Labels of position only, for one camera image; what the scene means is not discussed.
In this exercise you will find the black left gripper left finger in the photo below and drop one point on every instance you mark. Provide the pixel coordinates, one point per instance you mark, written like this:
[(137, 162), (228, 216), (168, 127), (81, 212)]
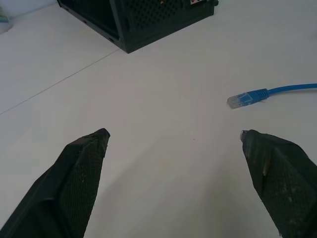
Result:
[(67, 183)]

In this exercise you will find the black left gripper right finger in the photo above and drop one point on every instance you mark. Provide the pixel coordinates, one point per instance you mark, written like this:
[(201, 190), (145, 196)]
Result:
[(282, 183)]

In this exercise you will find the black computer case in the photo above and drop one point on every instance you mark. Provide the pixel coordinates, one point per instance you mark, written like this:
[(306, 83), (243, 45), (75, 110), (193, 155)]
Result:
[(138, 22)]

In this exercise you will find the white and green object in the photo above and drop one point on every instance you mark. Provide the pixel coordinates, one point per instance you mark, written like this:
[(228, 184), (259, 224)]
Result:
[(3, 17)]

